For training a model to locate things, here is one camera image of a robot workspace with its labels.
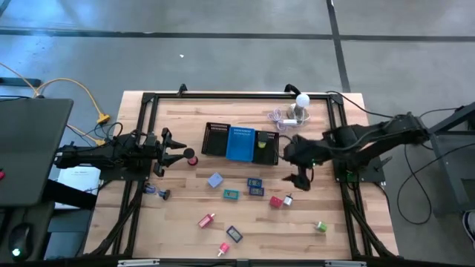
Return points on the green USB charger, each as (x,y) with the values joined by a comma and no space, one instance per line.
(321,227)

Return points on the black plastic basket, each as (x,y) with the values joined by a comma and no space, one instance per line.
(215,144)
(272,154)

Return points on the white power adapter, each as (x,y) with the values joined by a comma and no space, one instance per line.
(290,121)

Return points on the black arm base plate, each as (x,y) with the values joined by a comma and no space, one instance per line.
(126,174)
(375,172)

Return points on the pink-red USB charger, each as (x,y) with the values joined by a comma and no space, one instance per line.
(205,221)

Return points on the white USB charger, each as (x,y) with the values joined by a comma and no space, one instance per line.
(288,201)

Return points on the blue sand hourglass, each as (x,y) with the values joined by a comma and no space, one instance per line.
(164,194)

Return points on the dark grey laptop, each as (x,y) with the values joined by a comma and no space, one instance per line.
(33,148)

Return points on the silver metal bracket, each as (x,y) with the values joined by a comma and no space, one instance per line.
(345,263)
(139,263)

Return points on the red USB charger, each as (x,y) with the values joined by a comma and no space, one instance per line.
(275,202)

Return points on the black computer mouse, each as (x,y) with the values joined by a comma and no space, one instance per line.
(19,239)

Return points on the dark metal stand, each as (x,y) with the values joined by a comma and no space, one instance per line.
(449,174)

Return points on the white light bulb on base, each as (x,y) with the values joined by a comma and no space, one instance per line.
(302,100)

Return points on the black aluminium rig frame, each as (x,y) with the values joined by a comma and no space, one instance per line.
(241,95)

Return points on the teal plastic tray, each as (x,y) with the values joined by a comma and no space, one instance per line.
(231,194)

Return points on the blue digital clock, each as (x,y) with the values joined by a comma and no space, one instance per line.
(254,182)

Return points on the hot pink USB charger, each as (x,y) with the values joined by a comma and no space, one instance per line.
(224,248)

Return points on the red sand hourglass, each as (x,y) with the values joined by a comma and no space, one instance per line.
(189,153)

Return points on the grey USB charger cube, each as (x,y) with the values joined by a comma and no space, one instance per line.
(215,180)

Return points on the black mouse pad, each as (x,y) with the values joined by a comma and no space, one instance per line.
(41,230)

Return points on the blue plastic basket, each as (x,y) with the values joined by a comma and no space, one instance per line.
(240,144)

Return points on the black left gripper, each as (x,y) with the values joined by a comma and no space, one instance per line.
(163,152)

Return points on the white paper sheet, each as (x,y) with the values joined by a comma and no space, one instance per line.
(78,178)

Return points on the person's shoe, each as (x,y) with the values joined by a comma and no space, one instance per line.
(470,226)

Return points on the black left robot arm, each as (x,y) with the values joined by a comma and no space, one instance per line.
(92,155)

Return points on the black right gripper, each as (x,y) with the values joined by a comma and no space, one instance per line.
(300,152)

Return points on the dark blue plastic tray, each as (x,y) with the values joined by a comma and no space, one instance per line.
(257,191)

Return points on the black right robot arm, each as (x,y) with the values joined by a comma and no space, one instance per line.
(389,133)

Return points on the black flat floor bar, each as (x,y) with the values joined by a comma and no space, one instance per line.
(20,82)

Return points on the purple plastic tray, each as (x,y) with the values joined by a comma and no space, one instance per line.
(234,234)

